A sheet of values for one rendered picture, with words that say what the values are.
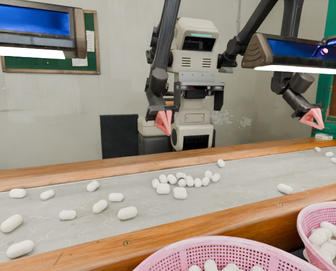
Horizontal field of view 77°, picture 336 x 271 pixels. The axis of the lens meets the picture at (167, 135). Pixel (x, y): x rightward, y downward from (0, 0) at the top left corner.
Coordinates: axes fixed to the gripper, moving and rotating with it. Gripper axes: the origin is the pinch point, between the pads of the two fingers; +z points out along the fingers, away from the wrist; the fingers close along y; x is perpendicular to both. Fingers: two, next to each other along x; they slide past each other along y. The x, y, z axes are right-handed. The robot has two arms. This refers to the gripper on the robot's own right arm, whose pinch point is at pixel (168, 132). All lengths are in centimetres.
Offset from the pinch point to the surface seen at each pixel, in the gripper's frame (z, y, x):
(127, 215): 25.4, -18.6, -7.8
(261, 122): -101, 201, 121
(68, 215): 22.0, -29.1, -5.0
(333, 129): 1, 89, 6
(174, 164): 7.0, 2.3, 8.3
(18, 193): 11.3, -40.1, 3.7
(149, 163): 5.3, -6.3, 8.2
